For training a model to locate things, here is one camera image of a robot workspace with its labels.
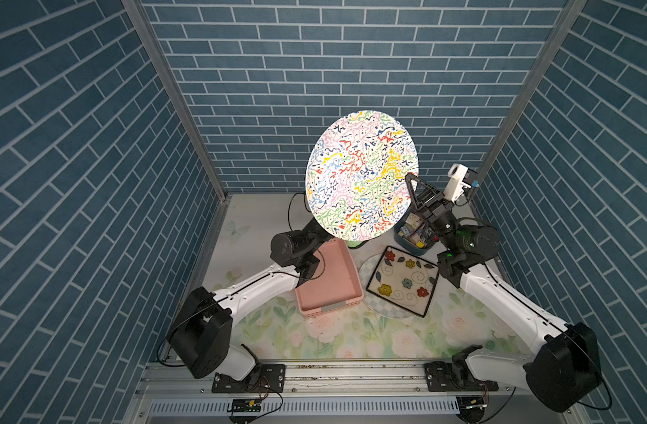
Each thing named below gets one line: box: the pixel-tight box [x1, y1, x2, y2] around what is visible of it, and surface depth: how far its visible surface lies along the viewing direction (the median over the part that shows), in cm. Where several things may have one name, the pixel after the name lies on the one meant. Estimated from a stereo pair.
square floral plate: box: [365, 245, 441, 318], surface depth 93 cm
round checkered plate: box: [357, 253, 417, 319], surface depth 90 cm
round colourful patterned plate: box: [305, 110, 419, 243], surface depth 51 cm
